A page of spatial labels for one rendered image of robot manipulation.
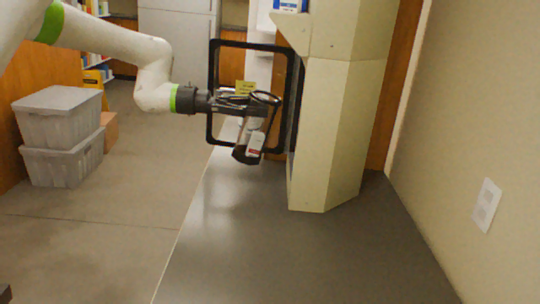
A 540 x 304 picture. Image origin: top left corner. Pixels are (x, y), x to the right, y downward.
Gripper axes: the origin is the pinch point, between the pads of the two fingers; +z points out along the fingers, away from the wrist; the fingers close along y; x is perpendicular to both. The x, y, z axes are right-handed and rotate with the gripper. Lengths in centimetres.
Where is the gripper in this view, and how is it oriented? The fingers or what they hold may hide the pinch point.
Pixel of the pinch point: (261, 107)
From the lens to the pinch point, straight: 121.3
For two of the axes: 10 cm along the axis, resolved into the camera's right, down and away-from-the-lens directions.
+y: 0.3, -3.9, 9.2
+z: 9.9, 1.0, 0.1
